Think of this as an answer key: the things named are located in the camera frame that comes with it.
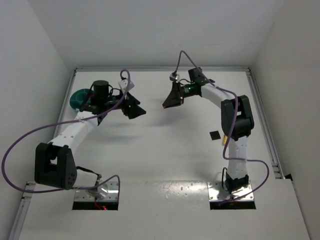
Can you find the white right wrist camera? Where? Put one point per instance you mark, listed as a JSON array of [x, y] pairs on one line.
[[174, 77]]

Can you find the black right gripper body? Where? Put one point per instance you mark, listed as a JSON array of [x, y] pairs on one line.
[[179, 93]]

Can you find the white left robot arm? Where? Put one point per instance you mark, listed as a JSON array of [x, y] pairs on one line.
[[55, 165]]

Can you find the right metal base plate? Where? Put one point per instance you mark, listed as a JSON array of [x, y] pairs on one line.
[[216, 193]]

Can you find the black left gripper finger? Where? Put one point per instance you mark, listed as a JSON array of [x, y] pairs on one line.
[[131, 100], [133, 111]]

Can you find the aluminium table frame rail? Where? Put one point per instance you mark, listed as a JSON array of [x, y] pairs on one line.
[[274, 157]]

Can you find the black lego plate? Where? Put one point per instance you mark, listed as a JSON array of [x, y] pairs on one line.
[[215, 135]]

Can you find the teal ribbed divided container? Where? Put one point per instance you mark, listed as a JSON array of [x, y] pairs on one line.
[[79, 97]]

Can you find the metal base plate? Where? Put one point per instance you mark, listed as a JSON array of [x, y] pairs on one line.
[[216, 193], [108, 192]]

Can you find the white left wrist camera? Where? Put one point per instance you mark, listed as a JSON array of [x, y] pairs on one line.
[[124, 85]]

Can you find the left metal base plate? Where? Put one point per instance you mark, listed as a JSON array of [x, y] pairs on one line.
[[108, 192]]

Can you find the yellow lego brick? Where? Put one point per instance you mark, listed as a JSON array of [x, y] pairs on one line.
[[225, 138]]

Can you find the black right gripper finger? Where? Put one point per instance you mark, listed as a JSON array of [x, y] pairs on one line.
[[174, 90], [171, 102]]

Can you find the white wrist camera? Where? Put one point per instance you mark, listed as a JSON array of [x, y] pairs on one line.
[[174, 77], [124, 85]]

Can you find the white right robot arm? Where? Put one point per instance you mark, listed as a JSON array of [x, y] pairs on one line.
[[236, 120]]

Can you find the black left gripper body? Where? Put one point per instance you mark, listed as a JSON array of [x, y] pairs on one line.
[[127, 106]]

